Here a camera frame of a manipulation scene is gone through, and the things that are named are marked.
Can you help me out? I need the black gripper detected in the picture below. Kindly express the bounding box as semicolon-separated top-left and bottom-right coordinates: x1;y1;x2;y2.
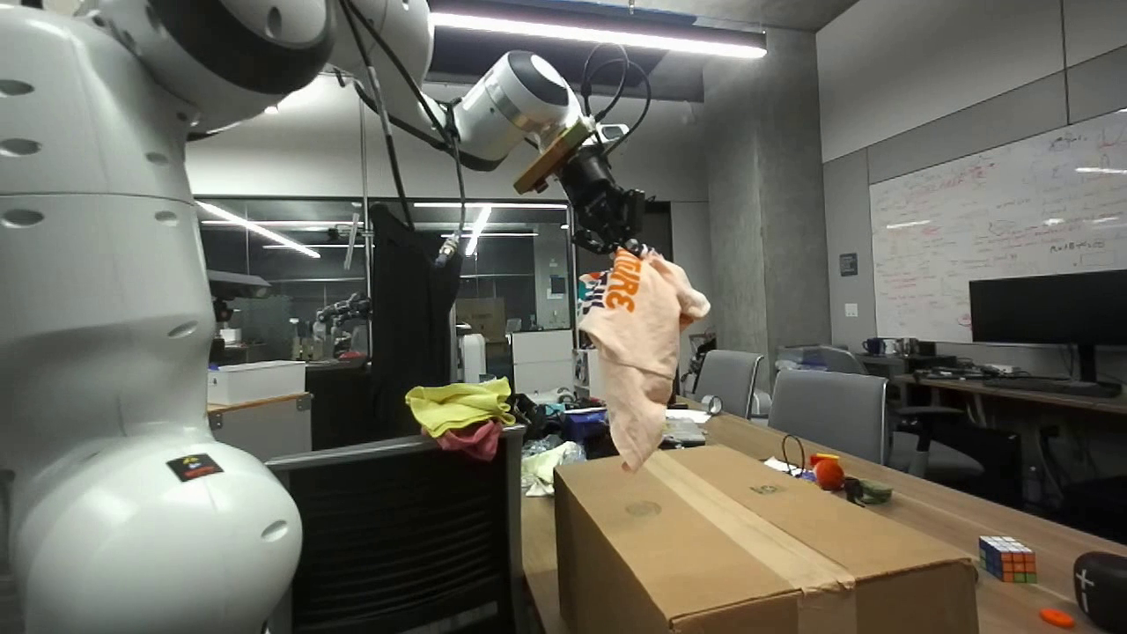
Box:
553;142;652;257

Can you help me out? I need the peach t-shirt with orange print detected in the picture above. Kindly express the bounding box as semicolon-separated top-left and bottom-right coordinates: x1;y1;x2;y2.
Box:
575;243;716;472

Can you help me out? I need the yellow towel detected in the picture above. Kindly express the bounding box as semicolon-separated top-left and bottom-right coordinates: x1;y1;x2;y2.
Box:
403;373;518;445

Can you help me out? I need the grey office chair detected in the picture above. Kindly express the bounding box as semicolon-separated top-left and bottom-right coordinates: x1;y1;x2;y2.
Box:
694;344;769;420
769;365;893;468

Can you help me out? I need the large cardboard box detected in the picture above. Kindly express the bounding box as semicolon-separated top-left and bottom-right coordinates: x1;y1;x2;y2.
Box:
553;439;981;634

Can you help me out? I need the grey chair with backrest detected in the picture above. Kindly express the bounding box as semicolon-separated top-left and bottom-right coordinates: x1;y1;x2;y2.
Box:
263;422;528;634

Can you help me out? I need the ceiling light strip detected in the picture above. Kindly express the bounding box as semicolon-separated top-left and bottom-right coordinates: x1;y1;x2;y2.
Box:
427;7;771;62

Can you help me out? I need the tall black cabinet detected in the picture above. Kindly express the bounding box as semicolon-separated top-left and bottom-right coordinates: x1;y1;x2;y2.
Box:
366;204;466;432

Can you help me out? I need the pale green cloth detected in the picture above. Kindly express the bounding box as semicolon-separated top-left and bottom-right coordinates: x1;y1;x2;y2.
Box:
518;432;588;503

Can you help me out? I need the orange ball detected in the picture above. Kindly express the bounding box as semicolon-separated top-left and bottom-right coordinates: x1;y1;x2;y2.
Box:
807;449;850;493

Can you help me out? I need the dark green object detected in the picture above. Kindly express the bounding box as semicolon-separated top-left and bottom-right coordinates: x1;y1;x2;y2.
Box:
838;472;893;510

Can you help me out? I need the white plastic bin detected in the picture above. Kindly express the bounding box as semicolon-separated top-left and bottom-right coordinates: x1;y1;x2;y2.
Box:
209;355;315;409

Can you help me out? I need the black computer monitor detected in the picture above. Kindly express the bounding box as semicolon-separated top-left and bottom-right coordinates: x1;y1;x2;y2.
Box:
964;268;1127;382

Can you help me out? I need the wooden table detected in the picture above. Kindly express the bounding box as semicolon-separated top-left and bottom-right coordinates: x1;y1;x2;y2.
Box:
514;409;1127;634

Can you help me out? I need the wooden computer desk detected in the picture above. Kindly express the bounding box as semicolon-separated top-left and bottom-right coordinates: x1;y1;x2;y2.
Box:
909;368;1127;422

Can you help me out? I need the Rubik's cube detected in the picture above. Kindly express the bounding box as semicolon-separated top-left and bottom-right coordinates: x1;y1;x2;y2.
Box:
977;530;1044;587

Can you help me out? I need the black speaker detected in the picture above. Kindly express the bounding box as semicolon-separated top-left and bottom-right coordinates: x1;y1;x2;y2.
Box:
1069;549;1127;634

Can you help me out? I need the tan wrist camera mount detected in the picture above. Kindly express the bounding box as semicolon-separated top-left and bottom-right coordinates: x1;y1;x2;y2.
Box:
511;119;596;198

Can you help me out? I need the wall whiteboard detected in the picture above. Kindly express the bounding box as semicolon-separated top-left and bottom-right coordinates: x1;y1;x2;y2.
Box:
866;104;1127;344

